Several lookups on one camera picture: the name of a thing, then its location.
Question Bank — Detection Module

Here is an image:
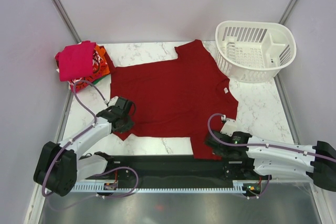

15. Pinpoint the dark red t-shirt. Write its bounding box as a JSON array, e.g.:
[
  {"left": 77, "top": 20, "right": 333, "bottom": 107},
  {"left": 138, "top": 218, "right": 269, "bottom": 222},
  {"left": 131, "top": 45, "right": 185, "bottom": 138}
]
[{"left": 108, "top": 40, "right": 238, "bottom": 160}]

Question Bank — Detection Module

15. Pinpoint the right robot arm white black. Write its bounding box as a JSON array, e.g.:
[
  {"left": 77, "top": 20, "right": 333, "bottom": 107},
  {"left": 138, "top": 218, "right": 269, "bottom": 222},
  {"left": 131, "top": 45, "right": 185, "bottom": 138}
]
[{"left": 205, "top": 131, "right": 335, "bottom": 191}]

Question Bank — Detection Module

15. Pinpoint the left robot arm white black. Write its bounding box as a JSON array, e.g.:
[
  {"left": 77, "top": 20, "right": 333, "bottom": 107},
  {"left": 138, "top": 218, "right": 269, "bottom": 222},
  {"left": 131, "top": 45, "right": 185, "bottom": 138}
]
[{"left": 33, "top": 97, "right": 135, "bottom": 197}]

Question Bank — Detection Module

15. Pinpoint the green folded shirt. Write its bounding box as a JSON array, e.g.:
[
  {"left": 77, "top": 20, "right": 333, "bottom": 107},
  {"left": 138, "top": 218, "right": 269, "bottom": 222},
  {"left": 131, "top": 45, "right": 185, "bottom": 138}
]
[{"left": 92, "top": 76, "right": 105, "bottom": 85}]

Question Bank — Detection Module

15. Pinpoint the orange red printed folded shirt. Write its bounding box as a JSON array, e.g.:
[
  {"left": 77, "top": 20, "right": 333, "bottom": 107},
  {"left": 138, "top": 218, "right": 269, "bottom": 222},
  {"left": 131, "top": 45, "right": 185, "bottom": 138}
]
[{"left": 68, "top": 45, "right": 111, "bottom": 91}]

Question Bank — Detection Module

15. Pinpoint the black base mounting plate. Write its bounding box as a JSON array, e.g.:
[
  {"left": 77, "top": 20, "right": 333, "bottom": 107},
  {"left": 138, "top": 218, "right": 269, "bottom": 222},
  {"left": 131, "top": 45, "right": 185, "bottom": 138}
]
[{"left": 91, "top": 155, "right": 268, "bottom": 189}]

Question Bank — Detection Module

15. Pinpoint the white plastic laundry basket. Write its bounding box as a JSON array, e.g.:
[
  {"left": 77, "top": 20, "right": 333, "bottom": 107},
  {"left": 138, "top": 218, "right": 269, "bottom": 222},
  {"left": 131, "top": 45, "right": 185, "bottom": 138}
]
[{"left": 215, "top": 20, "right": 297, "bottom": 83}]

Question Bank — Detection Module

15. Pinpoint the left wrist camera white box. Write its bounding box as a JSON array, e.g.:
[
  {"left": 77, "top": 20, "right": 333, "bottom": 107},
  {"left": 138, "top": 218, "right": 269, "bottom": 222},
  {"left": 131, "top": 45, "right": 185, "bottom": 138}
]
[{"left": 107, "top": 96, "right": 119, "bottom": 106}]

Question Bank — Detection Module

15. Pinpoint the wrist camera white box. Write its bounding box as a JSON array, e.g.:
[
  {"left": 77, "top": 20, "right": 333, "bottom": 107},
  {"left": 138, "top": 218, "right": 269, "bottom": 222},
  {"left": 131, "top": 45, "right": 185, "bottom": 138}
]
[
  {"left": 220, "top": 118, "right": 237, "bottom": 136},
  {"left": 107, "top": 96, "right": 119, "bottom": 106}
]

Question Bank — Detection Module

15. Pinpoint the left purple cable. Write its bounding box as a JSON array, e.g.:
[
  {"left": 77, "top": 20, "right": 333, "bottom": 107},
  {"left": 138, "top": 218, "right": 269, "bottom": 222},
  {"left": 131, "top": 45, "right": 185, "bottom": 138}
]
[{"left": 41, "top": 80, "right": 110, "bottom": 198}]

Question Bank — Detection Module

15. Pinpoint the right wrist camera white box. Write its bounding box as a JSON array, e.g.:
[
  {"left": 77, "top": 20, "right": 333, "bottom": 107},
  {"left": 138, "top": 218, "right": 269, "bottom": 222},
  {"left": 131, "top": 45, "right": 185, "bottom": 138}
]
[{"left": 220, "top": 118, "right": 237, "bottom": 136}]

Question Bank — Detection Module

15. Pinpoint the white slotted cable duct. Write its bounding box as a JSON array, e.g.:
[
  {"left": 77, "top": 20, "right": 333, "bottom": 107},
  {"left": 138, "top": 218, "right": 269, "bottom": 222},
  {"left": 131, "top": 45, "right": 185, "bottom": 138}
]
[{"left": 70, "top": 179, "right": 244, "bottom": 193}]

